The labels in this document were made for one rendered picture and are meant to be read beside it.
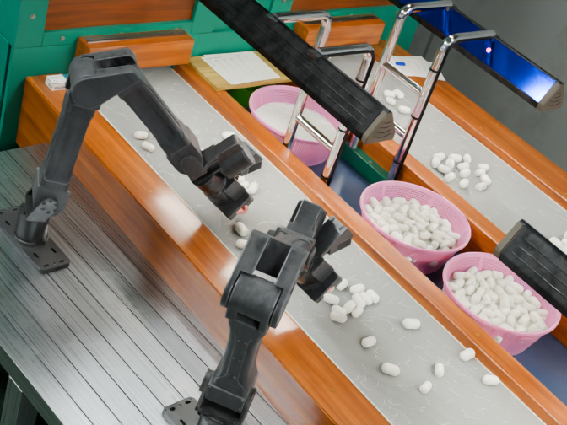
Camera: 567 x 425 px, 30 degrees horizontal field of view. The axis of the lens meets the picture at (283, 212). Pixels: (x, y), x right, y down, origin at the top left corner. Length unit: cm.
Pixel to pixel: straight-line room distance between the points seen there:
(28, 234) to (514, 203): 122
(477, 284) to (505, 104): 170
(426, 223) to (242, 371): 92
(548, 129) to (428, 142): 113
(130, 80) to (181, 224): 37
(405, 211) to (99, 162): 72
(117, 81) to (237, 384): 59
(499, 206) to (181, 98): 83
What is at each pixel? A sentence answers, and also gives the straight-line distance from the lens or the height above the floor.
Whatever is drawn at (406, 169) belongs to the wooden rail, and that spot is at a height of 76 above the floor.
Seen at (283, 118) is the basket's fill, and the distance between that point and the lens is 271.
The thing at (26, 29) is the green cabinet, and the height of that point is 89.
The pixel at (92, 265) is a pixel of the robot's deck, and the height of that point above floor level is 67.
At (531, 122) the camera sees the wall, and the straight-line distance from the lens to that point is 393.
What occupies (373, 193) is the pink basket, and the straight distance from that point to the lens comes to 250.
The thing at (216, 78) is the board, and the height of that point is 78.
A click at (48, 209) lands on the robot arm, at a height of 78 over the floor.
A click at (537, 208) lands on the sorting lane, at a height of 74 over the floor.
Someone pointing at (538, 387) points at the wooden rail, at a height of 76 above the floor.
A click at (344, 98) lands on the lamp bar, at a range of 211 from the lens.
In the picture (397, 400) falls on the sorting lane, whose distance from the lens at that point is 198.
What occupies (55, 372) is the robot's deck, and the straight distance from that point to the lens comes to 192.
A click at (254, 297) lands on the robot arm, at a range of 155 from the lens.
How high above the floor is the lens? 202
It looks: 33 degrees down
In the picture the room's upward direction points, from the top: 19 degrees clockwise
